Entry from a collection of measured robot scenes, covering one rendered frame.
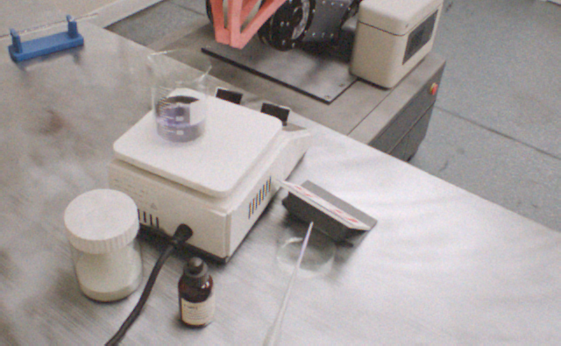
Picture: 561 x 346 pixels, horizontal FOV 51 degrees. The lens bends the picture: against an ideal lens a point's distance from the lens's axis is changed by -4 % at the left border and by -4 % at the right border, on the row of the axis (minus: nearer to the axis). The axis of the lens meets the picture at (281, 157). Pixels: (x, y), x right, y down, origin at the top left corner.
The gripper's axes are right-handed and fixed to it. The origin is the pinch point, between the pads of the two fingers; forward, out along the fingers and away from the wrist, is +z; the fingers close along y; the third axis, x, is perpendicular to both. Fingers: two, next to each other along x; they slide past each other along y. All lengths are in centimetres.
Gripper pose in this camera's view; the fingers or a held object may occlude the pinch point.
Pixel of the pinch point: (230, 37)
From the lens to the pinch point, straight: 65.2
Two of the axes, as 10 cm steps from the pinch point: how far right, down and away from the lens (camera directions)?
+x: 8.2, 1.5, 5.5
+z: -2.9, 9.4, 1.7
